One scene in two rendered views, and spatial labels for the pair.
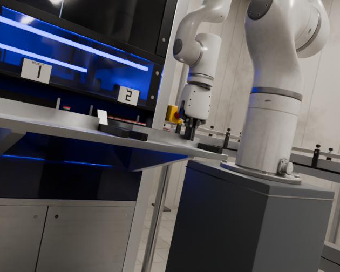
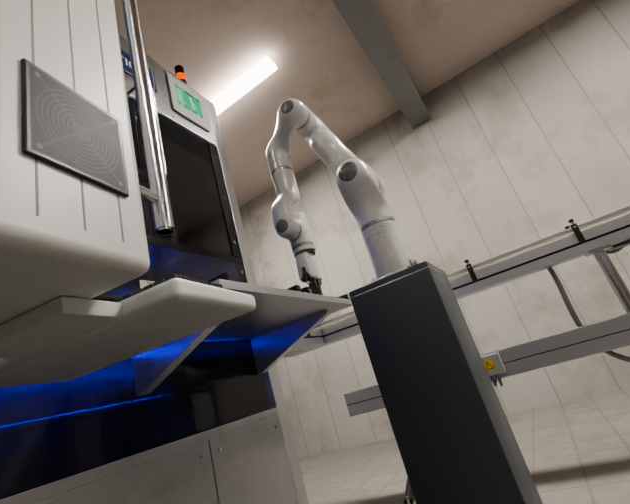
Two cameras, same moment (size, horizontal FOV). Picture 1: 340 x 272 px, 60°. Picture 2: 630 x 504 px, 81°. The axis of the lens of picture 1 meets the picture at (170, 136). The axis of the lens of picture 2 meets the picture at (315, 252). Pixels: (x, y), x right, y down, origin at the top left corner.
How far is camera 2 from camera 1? 0.63 m
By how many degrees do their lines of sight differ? 35
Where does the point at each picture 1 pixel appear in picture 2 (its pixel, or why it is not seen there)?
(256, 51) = (356, 200)
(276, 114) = (391, 232)
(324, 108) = (345, 290)
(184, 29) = (282, 211)
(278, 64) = (375, 203)
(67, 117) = not seen: hidden behind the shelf
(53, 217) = (217, 452)
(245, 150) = (385, 264)
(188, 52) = (293, 226)
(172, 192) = not seen: hidden behind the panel
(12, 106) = not seen: hidden behind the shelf
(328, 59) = (326, 248)
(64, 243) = (237, 482)
